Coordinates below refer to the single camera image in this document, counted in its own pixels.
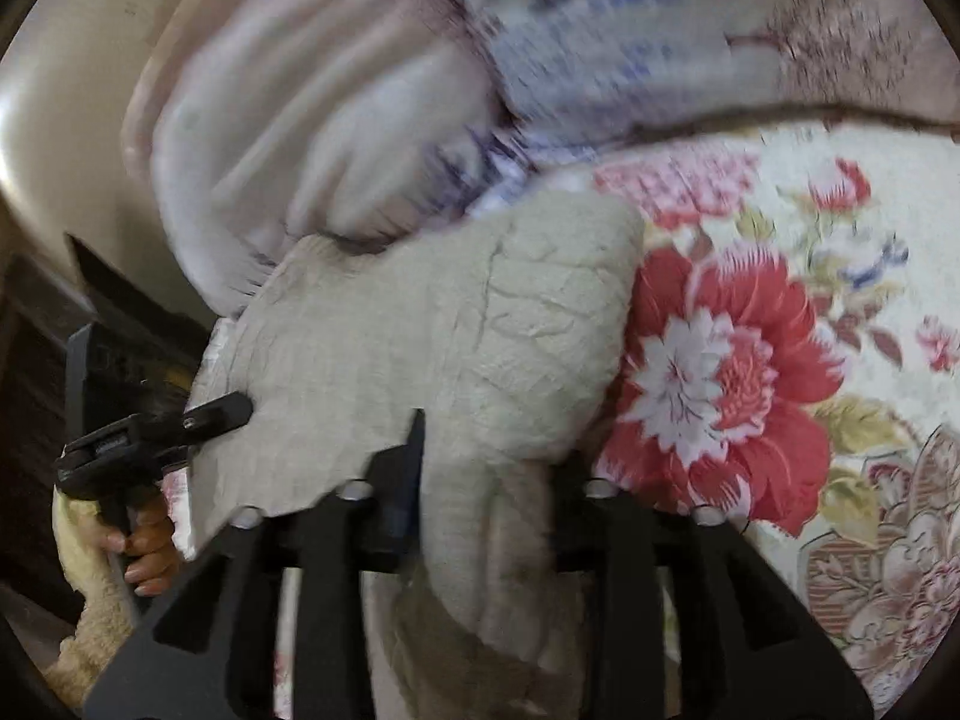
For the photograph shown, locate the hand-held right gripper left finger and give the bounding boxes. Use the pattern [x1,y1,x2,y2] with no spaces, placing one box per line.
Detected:
[82,409,428,720]

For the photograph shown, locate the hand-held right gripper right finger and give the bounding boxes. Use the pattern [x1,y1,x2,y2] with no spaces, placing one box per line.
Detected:
[551,457,876,720]

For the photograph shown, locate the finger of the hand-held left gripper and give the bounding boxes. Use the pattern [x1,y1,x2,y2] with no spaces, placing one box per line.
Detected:
[182,391,254,437]

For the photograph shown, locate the beige cable knit sweater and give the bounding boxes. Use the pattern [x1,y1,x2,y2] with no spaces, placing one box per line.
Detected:
[172,191,680,720]

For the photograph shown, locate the person's left forearm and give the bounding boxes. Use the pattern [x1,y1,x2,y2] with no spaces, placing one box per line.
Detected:
[46,493,145,713]

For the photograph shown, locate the person's left hand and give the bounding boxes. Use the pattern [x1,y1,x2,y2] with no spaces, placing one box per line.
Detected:
[103,496,182,598]

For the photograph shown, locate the dark wooden furniture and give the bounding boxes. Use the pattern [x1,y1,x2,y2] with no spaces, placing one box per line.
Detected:
[0,232,215,616]

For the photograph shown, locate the floral bed sheet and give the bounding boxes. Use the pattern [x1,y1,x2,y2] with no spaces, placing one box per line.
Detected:
[169,120,960,720]

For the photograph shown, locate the lilac floral quilt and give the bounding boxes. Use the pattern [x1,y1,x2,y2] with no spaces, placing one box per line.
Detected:
[120,0,960,316]

